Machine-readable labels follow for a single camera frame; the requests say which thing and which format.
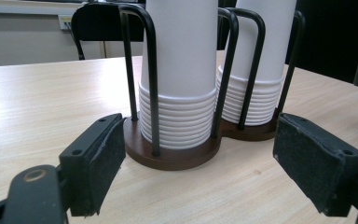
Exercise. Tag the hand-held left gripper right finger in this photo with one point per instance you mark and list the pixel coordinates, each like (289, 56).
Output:
(313, 168)

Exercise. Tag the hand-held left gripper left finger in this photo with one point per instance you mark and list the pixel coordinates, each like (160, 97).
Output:
(90, 168)

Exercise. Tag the brown cup holder tray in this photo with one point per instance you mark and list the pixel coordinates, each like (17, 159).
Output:
(167, 161)

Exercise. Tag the white cup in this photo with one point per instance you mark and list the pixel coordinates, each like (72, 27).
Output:
(180, 46)
(273, 37)

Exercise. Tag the black curtain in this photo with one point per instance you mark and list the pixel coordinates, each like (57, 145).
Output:
(335, 34)

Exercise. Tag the black folding chair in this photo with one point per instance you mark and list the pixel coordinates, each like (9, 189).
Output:
(105, 25)

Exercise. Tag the white wall socket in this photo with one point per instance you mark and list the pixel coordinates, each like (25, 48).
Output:
(65, 21)

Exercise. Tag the white wall duct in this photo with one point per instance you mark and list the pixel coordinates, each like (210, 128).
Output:
(28, 7)

